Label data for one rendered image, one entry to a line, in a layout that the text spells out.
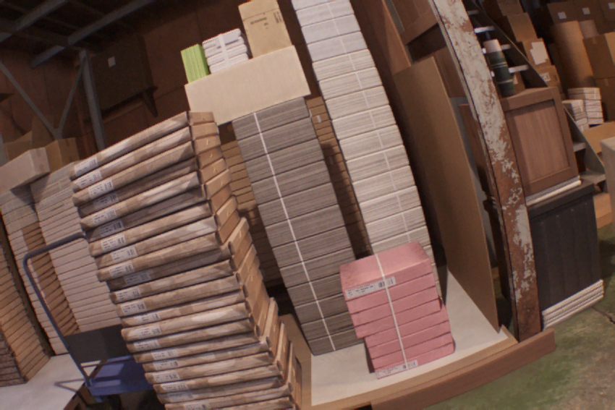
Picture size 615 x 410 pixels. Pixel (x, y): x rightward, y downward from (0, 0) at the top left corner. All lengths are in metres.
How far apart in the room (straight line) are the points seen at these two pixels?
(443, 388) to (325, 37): 1.30
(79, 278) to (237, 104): 1.88
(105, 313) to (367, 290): 2.11
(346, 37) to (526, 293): 1.12
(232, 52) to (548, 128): 1.19
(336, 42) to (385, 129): 0.37
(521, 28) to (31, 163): 3.71
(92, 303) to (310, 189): 1.95
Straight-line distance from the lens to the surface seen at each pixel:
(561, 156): 1.76
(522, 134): 1.67
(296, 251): 1.92
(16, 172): 3.21
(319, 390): 1.80
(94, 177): 1.56
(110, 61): 5.87
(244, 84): 1.89
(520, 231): 1.61
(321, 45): 1.89
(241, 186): 3.07
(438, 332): 1.70
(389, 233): 1.94
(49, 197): 3.33
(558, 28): 4.28
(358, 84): 1.88
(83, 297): 3.38
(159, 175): 1.46
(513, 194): 1.58
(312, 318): 2.00
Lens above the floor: 0.97
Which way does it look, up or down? 9 degrees down
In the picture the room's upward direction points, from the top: 18 degrees counter-clockwise
